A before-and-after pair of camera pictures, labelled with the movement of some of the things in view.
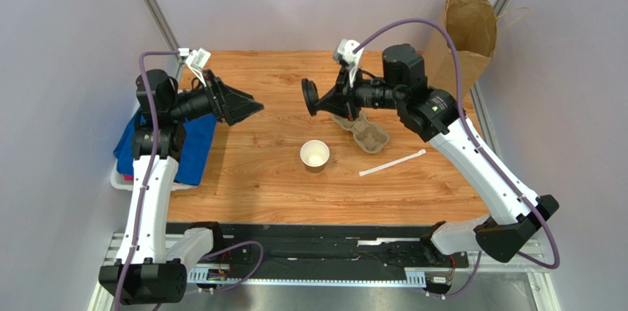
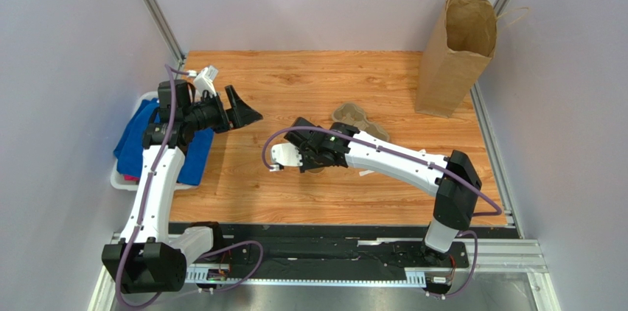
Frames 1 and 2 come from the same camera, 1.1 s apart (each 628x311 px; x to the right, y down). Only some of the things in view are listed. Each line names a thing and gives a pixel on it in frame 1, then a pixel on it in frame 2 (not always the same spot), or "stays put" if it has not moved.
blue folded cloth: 198,133 stays put
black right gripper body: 347,94 -> 301,138
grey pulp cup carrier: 371,136 stays put
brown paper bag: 472,21 stays put
